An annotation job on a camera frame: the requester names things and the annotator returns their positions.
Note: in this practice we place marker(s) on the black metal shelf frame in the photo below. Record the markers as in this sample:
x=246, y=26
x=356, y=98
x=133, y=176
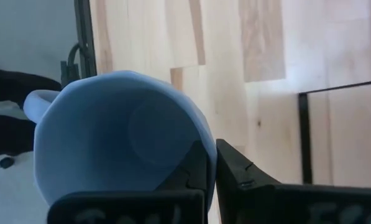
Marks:
x=305, y=140

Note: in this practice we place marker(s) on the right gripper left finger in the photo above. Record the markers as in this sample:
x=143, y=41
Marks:
x=126, y=207

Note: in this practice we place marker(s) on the black caster wheel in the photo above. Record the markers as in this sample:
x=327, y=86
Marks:
x=6, y=162

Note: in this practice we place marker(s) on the black table frame post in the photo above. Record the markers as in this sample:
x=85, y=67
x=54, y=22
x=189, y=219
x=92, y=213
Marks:
x=85, y=37

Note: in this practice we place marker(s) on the blue mug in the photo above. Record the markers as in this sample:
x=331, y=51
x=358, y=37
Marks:
x=104, y=140

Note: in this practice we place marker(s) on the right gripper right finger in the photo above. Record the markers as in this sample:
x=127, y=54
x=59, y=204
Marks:
x=266, y=202

